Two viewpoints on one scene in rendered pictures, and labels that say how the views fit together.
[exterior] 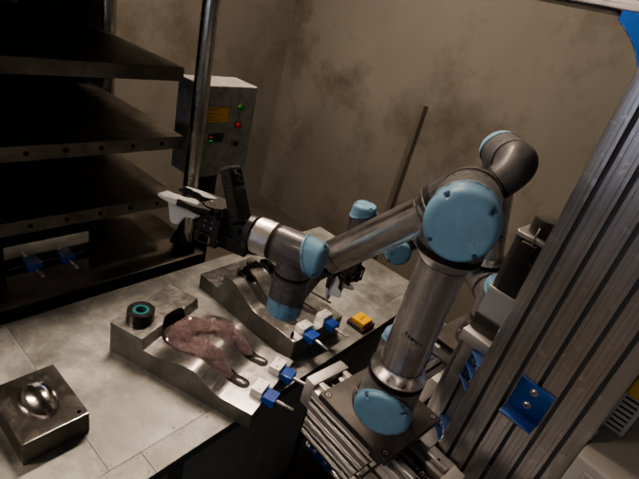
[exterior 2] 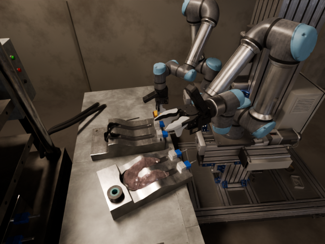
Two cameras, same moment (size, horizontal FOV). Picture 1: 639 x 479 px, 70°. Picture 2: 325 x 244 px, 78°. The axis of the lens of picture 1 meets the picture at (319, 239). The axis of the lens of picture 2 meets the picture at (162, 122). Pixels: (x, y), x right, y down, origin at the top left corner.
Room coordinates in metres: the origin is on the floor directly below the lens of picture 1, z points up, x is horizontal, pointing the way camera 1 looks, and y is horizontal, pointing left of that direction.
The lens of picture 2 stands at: (0.52, 0.67, 1.89)
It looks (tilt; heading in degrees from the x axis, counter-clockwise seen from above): 41 degrees down; 315
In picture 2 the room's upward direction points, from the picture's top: straight up
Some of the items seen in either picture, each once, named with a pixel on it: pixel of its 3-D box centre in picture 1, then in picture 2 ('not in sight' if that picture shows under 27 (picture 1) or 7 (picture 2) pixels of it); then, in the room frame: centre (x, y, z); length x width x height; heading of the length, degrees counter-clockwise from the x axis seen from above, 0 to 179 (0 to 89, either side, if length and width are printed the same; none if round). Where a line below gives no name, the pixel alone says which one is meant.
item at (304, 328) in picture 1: (313, 338); (166, 133); (1.22, -0.07, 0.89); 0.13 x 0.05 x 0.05; 56
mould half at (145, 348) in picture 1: (204, 349); (145, 176); (1.08, 0.26, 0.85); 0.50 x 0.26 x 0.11; 73
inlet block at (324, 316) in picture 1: (333, 326); (163, 123); (1.31, -0.13, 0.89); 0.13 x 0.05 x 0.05; 56
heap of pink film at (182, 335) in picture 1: (208, 337); (145, 171); (1.09, 0.25, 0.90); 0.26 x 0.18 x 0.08; 73
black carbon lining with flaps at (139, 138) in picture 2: (273, 288); (128, 130); (1.41, 0.12, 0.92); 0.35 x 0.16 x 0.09; 56
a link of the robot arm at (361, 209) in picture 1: (361, 220); (159, 72); (1.32, -0.11, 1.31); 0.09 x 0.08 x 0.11; 95
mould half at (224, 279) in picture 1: (269, 296); (127, 135); (1.42, 0.12, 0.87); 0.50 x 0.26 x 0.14; 56
